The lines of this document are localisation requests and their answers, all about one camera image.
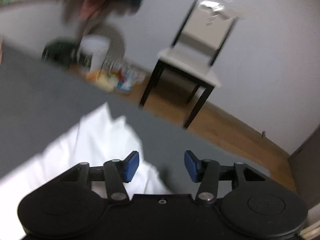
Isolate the white garment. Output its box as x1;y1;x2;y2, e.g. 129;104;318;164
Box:
1;103;170;239

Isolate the colourful sneaker by bucket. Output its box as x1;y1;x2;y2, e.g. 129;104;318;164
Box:
115;69;135;93

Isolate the yellow plush slipper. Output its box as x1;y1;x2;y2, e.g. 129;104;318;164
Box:
85;70;115;92

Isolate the grey wardrobe cabinet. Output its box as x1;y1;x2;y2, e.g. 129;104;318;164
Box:
289;126;320;209

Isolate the grey bed sheet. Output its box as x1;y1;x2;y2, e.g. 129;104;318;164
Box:
0;41;271;196

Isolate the grey round nubbed mat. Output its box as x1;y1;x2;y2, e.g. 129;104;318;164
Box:
86;23;125;59

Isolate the white plastic bucket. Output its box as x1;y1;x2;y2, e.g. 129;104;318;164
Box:
78;34;111;72

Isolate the dark green plastic stool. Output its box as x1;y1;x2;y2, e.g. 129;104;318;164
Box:
41;38;79;68

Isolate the white black wooden chair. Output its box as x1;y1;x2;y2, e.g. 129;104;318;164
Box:
139;0;238;128

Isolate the pink hanging garment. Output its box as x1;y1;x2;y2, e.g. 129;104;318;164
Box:
78;0;105;21

